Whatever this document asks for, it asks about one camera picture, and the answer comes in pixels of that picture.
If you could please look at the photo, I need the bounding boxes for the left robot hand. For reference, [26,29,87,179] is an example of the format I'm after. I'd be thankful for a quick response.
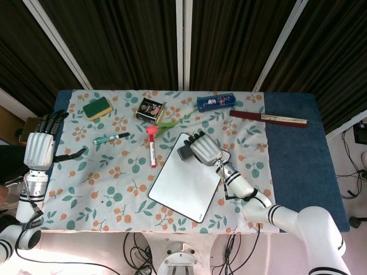
[23,109,87,170]

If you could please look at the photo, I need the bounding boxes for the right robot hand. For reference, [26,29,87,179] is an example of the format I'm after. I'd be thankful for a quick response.
[183,131,224,167]

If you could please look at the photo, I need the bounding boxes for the grey whiteboard eraser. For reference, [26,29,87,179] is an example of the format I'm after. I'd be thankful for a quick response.
[177,144,196,161]

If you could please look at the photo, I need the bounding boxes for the white whiteboard with smiley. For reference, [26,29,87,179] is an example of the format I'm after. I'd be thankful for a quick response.
[147,132,232,223]

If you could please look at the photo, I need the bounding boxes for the red marker pen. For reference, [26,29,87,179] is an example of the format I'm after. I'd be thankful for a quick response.
[149,133,158,169]

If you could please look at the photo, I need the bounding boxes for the brown cardboard box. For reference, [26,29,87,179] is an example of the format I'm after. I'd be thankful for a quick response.
[18,116,44,144]

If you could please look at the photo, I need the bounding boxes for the blue pencil case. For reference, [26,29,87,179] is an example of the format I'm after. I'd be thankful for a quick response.
[196,96,237,113]

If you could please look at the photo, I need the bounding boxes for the pink artificial tulip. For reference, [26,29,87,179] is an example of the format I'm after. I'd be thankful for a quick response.
[145,107,199,139]

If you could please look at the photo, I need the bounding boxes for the dark red folded fan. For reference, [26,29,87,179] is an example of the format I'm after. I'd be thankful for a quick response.
[229,109,310,128]

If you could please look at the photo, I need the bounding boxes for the floral fruit print tablecloth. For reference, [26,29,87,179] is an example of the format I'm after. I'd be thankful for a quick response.
[40,89,275,234]

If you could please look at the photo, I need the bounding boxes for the black and gold tin box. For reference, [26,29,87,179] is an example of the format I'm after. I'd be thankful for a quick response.
[134,97,166,124]

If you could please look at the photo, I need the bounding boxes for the yellow sponge with green pad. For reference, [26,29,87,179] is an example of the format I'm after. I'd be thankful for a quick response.
[82,96,114,121]

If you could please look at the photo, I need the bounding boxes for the green marker with black cap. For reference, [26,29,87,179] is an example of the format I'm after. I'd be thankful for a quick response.
[93,132,130,145]

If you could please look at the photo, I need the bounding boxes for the blue table cover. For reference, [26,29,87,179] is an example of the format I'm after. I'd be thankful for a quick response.
[53,90,351,233]

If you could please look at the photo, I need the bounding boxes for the white robot torso base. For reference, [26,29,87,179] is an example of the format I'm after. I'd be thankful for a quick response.
[156,233,214,275]

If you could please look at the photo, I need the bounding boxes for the dark pleated curtain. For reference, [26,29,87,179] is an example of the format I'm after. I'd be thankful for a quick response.
[0,0,367,135]

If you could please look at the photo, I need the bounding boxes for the white frame post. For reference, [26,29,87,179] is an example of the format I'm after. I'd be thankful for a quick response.
[175,0,193,90]
[22,0,92,91]
[252,0,309,92]

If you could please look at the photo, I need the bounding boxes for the black floor cable bundle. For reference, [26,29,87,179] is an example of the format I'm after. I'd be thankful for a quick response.
[335,128,367,201]
[14,231,157,275]

